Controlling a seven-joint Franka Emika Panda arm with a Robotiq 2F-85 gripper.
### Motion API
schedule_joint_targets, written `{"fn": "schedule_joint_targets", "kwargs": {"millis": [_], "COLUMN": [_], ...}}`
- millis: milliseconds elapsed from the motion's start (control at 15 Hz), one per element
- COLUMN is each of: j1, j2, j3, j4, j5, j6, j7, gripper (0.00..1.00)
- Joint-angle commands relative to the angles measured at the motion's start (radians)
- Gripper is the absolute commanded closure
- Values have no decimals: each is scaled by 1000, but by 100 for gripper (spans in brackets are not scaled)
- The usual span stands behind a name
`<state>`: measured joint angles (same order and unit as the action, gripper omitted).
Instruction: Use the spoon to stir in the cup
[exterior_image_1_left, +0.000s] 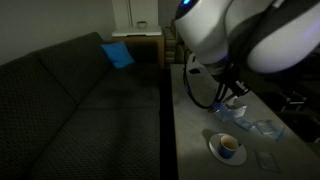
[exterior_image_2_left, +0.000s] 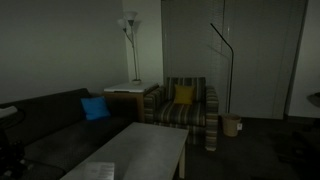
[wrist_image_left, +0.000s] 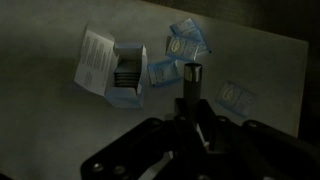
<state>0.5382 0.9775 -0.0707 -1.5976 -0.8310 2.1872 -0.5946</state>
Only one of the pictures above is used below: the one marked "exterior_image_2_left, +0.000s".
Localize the yellow throw pillow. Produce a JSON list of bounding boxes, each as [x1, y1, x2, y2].
[[173, 84, 197, 106]]

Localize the striped armchair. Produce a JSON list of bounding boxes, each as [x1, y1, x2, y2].
[[143, 77, 220, 153]]

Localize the white-topped wooden side table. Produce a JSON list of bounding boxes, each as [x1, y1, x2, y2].
[[103, 82, 160, 124]]

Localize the grey window blinds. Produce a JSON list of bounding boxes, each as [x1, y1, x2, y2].
[[161, 0, 226, 116]]

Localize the light wooden coffee table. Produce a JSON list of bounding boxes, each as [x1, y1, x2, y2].
[[59, 121, 190, 180]]

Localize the blue throw pillow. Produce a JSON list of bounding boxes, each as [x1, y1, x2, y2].
[[80, 96, 112, 122]]

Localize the thin black floor lamp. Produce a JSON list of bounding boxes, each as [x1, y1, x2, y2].
[[209, 22, 235, 114]]

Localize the beige waste basket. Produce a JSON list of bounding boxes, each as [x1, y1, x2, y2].
[[221, 113, 242, 138]]

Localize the white multi-head floor lamp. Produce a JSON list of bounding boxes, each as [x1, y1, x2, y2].
[[116, 10, 143, 87]]

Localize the printed white paper sheet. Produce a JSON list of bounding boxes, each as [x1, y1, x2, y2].
[[84, 162, 116, 180]]

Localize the tall grey door panel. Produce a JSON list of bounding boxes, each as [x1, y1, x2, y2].
[[223, 0, 308, 120]]

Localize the dark grey sofa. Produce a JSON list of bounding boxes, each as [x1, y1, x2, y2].
[[0, 87, 138, 180]]

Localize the dark round table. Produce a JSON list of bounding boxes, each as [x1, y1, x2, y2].
[[306, 92, 320, 108]]

